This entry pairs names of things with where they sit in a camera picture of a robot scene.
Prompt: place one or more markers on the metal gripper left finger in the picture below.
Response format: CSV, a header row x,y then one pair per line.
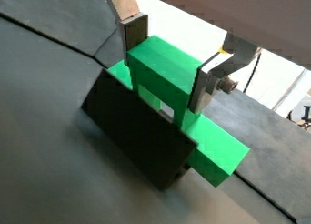
x,y
132,23

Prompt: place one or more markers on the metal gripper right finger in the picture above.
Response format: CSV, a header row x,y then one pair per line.
x,y
233,56

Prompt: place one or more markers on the green U-shaped block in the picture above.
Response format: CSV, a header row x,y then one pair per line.
x,y
158,71

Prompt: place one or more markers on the black L-shaped fixture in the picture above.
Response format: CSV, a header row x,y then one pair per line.
x,y
152,142

